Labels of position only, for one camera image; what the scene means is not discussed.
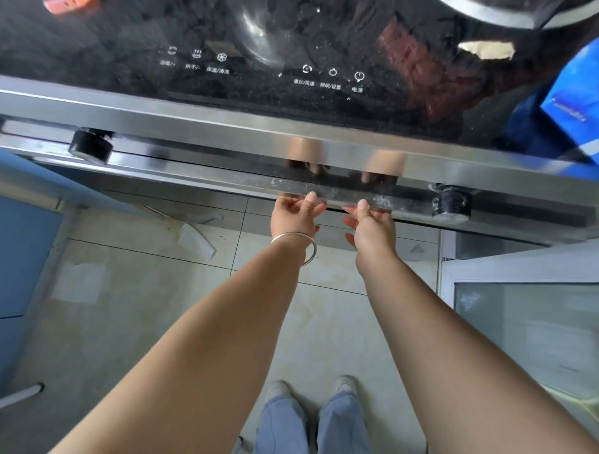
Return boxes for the person's right forearm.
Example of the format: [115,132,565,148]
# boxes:
[354,248,599,454]

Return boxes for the glass stove cabinet door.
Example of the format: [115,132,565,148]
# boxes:
[439,230,599,442]

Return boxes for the blue wipes pack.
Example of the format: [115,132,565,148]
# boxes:
[495,36,599,165]

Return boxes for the black glass gas stove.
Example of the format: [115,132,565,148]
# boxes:
[0,0,599,211]

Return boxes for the black stove knob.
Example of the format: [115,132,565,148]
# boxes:
[429,183,474,221]
[68,128,115,166]

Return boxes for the person's right hand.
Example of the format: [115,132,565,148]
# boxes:
[341,198,398,257]

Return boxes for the silver bracelet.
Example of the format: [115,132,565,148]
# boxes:
[269,231,319,268]

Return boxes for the small pink piece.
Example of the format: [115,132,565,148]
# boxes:
[42,0,100,16]

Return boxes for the white shoe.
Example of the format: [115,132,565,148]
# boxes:
[331,375,359,397]
[263,380,293,404]

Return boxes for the steel drawer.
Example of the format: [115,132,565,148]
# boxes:
[0,117,599,246]

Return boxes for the white paper scrap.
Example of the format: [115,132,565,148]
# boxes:
[457,40,516,60]

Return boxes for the person's left hand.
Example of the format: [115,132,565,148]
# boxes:
[270,191,328,242]

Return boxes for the person's left forearm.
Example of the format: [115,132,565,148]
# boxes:
[49,236,317,454]

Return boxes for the light blue trousers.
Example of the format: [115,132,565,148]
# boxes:
[251,389,374,454]

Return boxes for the blue base cabinet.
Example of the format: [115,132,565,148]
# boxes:
[0,148,90,392]

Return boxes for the silver cabinet handle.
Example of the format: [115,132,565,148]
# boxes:
[0,382,46,410]

